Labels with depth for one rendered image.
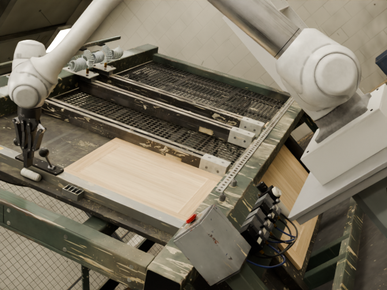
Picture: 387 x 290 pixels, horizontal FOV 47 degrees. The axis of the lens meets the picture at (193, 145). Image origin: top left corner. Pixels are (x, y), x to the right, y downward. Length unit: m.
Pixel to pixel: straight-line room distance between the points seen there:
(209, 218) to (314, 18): 5.87
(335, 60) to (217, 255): 0.59
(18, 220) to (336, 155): 1.05
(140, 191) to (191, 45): 5.97
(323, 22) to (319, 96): 5.79
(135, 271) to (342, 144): 0.73
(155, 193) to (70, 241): 0.43
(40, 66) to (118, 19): 6.93
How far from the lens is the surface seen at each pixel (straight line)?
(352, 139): 1.36
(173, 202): 1.77
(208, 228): 1.25
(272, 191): 1.91
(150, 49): 3.50
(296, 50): 1.19
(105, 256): 1.48
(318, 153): 1.39
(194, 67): 3.43
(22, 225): 1.64
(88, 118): 2.24
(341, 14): 6.90
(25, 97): 1.33
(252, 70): 7.32
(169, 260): 1.44
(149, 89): 2.72
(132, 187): 1.82
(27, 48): 1.49
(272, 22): 1.22
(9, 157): 1.93
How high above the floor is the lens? 1.11
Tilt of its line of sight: level
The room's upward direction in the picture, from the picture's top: 40 degrees counter-clockwise
